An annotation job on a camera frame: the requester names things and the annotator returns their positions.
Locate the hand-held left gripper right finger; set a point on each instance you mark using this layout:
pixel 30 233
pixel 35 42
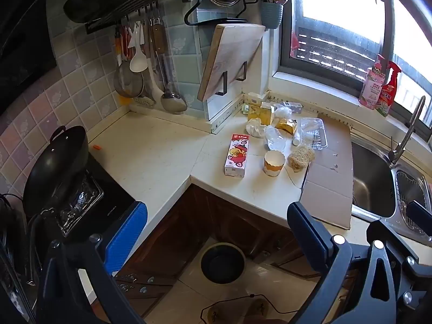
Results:
pixel 303 229

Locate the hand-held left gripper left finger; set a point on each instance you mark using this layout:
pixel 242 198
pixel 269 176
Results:
pixel 126 236

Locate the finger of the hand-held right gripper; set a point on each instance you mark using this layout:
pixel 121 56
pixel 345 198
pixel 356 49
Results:
pixel 408 266
pixel 420 214

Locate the loofah scrub sponge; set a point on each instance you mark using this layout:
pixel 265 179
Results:
pixel 300 158

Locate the black trash can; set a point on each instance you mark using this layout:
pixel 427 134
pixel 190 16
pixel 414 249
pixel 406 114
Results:
pixel 222 263

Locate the small white bottle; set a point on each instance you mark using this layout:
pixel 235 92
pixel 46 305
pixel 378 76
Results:
pixel 296 138

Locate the clear plastic tray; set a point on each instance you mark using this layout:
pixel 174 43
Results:
pixel 315 135

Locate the white plastic wrap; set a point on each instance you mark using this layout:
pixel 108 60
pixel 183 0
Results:
pixel 275 138

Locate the red and white snack box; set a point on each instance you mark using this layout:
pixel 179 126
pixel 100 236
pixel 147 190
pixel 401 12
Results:
pixel 236 157

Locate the yellow snack bag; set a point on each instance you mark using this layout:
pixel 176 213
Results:
pixel 286 126

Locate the yellow carton box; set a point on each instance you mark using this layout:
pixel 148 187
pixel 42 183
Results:
pixel 261 113

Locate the black glass cooktop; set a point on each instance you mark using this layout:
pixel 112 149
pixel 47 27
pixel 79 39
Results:
pixel 101 202

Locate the brown wooden cabinet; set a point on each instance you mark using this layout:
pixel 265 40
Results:
pixel 175 236

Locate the flat cardboard sheet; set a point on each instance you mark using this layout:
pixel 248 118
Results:
pixel 329 182

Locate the stainless steel sink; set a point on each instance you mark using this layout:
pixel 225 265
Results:
pixel 368 175

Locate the steel faucet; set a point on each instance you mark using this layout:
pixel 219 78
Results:
pixel 405 135

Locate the tan slipper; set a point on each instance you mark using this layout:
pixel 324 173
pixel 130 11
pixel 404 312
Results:
pixel 259 308
pixel 219 315

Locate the black wok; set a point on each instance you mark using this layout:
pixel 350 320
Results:
pixel 54 172

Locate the white plastic bag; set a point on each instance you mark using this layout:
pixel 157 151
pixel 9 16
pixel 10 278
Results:
pixel 282 112

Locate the small grey white box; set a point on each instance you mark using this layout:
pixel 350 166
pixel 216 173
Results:
pixel 293 107

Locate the red spray bottle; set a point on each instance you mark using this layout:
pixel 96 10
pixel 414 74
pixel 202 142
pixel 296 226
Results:
pixel 388 91

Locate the small green packet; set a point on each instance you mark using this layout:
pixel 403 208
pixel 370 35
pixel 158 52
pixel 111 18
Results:
pixel 245 108

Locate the pink detergent bottle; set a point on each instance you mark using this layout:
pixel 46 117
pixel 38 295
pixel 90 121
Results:
pixel 371 87

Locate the white slotted spatula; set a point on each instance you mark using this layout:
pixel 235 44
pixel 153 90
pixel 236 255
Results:
pixel 146 99

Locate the metal mesh strainer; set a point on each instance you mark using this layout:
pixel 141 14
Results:
pixel 128 82

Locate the white rice paddle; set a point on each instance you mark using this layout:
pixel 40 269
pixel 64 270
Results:
pixel 138 62

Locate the wooden cutting board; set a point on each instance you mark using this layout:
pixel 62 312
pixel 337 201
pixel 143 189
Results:
pixel 229 57

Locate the black range hood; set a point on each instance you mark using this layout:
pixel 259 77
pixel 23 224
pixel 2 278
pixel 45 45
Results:
pixel 20 57

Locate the grey chopstick holder cup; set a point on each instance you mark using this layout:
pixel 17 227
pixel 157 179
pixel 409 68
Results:
pixel 271 15

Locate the black frying pan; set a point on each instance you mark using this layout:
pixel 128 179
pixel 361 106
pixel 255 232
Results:
pixel 91 3

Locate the black cutting board bracket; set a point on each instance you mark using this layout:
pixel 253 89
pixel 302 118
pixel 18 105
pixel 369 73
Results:
pixel 242 74
pixel 221 87

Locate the dark window frame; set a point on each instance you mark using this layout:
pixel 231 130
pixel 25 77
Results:
pixel 286 23

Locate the black wall rack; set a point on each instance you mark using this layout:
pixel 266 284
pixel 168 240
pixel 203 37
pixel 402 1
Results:
pixel 135 5

